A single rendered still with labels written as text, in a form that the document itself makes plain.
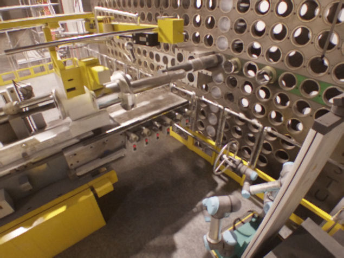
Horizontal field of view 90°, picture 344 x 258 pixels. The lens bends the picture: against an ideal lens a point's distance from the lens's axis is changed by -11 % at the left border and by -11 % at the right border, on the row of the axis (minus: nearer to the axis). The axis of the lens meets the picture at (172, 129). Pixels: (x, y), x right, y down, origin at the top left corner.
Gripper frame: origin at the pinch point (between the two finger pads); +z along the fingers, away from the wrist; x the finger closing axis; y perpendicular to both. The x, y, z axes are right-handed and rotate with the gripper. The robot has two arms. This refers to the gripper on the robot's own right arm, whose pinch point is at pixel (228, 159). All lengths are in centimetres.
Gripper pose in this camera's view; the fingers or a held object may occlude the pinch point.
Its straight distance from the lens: 197.6
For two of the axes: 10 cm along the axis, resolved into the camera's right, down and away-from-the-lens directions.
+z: -6.5, -4.4, 6.3
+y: 0.0, -8.2, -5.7
